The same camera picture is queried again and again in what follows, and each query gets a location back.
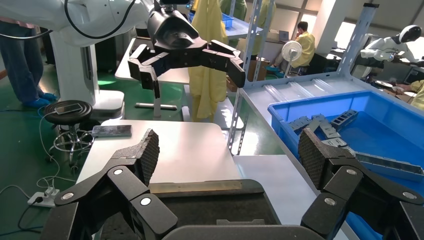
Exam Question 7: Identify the grey metal shelf rack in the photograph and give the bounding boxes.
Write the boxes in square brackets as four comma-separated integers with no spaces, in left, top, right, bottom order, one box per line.
[227,0,424,240]

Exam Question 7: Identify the blue plastic bin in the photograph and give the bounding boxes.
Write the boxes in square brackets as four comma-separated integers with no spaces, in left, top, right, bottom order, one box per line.
[267,90,424,240]

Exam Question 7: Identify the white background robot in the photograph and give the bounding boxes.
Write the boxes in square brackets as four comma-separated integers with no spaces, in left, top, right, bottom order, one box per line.
[360,24,424,65]

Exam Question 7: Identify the person in yellow coat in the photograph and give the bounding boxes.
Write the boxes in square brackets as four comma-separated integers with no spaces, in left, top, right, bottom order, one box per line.
[394,79,424,112]

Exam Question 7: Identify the white power strip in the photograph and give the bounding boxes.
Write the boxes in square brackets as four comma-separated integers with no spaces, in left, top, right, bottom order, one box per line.
[27,187,61,208]

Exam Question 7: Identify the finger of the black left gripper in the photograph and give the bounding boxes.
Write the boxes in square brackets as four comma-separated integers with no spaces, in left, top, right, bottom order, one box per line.
[127,44,173,99]
[199,39,247,89]

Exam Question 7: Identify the white standing fan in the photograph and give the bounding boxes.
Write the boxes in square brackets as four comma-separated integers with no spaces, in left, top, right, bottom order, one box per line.
[281,40,303,79]

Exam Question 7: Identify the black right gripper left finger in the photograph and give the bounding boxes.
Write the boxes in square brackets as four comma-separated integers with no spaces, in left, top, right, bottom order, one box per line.
[53,128,179,240]

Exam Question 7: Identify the dark ladder-shaped metal part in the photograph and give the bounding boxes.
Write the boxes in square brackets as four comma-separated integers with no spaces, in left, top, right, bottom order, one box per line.
[330,109,359,131]

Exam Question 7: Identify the seated person in yellow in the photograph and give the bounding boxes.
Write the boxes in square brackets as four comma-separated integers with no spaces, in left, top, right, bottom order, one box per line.
[268,21,316,73]

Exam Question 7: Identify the black round stool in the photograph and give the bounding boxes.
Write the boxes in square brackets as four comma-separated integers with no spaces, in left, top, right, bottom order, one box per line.
[43,100,97,168]

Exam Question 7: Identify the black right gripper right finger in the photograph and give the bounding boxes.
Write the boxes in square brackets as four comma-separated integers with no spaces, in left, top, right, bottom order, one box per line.
[298,127,424,240]

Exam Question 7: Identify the white work table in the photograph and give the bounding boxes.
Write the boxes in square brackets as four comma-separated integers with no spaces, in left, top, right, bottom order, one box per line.
[233,154,349,240]

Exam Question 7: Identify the black work mat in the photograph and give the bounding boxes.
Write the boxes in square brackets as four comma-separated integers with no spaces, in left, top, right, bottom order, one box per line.
[99,178,281,240]

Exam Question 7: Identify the large silver channel part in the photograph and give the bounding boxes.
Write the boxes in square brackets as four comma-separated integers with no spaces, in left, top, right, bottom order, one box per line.
[354,151,424,183]

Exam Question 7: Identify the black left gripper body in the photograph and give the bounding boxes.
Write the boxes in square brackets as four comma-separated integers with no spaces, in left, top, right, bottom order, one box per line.
[147,8,209,69]

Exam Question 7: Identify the dark smartphone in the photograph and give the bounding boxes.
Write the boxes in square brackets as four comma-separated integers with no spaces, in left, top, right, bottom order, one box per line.
[91,124,133,138]

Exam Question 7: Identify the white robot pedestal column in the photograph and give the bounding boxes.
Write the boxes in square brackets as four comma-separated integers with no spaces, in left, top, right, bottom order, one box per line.
[48,31,126,121]

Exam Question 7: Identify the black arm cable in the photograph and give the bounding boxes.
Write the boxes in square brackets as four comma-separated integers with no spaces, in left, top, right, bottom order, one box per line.
[0,0,137,41]

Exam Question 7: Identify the black floor cable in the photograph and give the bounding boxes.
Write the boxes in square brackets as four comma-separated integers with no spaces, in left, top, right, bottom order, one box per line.
[0,197,46,237]

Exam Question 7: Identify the white charging cable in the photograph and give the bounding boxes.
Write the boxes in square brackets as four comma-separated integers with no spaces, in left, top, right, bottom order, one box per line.
[35,110,78,190]

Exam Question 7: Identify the silver smartphone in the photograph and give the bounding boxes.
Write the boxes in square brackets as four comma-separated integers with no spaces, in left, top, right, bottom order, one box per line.
[54,103,83,116]

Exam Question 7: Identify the small blue storage bin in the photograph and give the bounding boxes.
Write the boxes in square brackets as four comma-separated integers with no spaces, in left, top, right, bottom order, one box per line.
[188,11,235,29]

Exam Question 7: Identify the white side table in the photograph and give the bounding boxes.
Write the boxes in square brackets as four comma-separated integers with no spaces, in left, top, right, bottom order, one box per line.
[76,119,242,185]

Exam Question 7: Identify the white background table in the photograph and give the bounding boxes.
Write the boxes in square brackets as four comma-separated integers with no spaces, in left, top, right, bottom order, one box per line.
[114,37,191,121]

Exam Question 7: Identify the hanging yellow coat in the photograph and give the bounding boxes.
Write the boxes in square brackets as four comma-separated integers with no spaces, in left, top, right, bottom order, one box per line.
[188,0,230,123]

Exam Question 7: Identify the brown cardboard box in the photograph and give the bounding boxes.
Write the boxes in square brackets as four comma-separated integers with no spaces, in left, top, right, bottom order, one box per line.
[246,57,271,82]

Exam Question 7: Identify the person in blue jeans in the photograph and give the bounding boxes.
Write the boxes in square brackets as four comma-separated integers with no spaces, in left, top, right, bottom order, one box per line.
[0,16,59,109]

